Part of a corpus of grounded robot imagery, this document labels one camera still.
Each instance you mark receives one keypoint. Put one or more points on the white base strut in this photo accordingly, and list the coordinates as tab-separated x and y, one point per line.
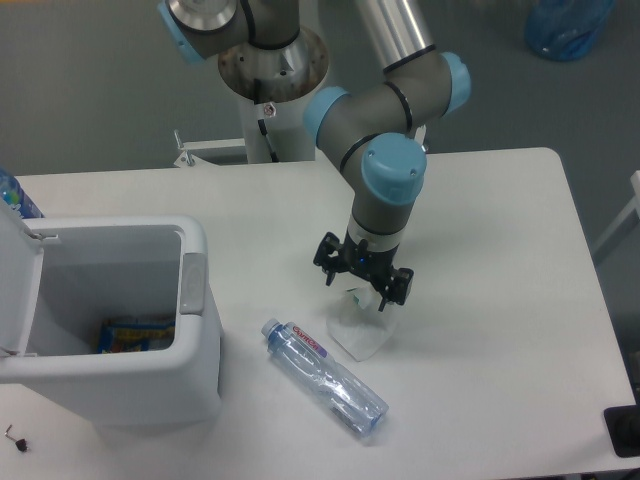
227	151

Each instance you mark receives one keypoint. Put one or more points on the small hex key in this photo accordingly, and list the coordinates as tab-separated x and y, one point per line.
7	434

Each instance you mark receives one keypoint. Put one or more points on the white frame at right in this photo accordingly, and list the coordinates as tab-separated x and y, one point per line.
620	227

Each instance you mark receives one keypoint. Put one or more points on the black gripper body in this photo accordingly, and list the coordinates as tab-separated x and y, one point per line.
375	267

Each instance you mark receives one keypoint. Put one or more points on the black device at edge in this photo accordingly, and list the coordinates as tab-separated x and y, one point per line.
623	426

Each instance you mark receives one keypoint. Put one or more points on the blue plastic bag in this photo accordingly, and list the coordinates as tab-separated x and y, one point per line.
565	30

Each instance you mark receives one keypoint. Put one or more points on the blue yellow snack packet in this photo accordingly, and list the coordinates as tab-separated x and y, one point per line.
135	334

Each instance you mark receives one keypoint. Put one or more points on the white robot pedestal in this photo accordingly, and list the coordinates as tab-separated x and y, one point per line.
273	89

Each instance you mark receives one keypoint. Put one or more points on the white wrapper bag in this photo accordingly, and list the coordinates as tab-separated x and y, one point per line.
358	326

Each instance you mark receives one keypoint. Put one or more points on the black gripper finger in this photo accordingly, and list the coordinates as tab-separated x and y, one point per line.
393	285
330	258

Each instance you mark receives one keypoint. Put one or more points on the clear plastic water bottle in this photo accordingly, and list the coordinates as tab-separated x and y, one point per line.
327	381

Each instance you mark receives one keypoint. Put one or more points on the white levelling foot bracket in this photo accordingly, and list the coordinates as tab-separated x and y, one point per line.
185	157

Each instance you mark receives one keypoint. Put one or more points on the blue labelled bottle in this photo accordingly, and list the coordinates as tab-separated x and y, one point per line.
17	199

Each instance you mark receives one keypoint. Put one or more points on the white plastic trash can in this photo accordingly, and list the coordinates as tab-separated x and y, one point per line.
112	318

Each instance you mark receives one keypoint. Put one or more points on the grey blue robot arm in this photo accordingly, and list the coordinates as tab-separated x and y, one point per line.
368	137

